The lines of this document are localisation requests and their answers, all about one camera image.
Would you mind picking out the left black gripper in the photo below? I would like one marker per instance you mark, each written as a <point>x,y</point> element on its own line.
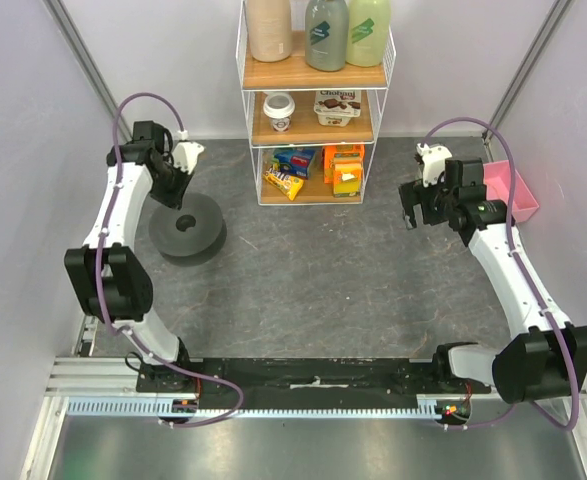
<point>176,199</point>

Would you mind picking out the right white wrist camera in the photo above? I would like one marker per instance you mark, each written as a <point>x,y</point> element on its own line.
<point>432,162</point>

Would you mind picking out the orange cracker box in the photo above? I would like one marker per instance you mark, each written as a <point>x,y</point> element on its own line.
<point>340,153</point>

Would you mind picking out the yellow M&M candy bag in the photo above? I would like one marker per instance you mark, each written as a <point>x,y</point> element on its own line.
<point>289,185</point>

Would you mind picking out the grey-green soap bottle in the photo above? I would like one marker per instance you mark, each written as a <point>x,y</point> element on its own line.
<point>326,33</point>

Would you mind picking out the yellow orange sponge pack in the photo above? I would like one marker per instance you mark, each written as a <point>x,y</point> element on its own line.
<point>347,178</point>

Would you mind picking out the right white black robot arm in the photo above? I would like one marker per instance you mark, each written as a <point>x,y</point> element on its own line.
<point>547,355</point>

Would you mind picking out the light green soap bottle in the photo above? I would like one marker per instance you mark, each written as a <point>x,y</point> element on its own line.
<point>369,23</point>

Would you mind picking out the white lidded yogurt cup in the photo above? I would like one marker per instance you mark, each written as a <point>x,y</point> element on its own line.
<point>279,108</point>

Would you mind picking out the Chobani yogurt tub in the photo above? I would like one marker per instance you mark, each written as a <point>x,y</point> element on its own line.
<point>337,107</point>

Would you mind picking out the beige lotion bottle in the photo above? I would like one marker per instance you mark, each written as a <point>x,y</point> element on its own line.
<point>269,25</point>

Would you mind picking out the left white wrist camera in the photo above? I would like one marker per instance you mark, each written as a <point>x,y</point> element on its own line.
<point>185,156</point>

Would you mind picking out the blue snack box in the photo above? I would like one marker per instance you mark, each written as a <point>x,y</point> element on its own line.
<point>294,161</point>

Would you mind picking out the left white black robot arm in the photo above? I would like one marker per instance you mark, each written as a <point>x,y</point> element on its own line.
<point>108,279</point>

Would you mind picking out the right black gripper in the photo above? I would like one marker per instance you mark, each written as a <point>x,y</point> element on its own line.
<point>421,201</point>

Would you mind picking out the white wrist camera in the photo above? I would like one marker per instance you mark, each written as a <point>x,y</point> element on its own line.
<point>432,162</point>
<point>185,156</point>

